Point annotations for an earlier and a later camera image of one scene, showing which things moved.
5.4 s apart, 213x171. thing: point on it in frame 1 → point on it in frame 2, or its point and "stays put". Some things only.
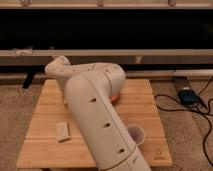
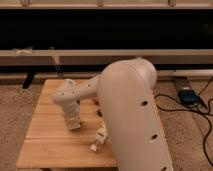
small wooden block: [62, 130] → [73, 124]
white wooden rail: [117, 56] stays put
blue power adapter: [188, 96] stays put
